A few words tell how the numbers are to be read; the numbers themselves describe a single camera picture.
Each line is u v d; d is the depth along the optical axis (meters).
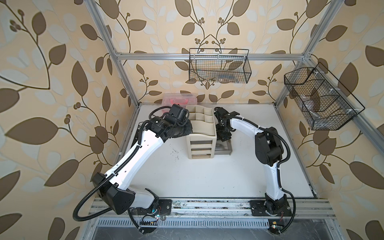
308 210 0.75
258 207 0.74
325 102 0.73
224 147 0.95
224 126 0.77
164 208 0.74
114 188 0.38
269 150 0.56
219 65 0.96
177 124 0.57
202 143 0.78
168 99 1.09
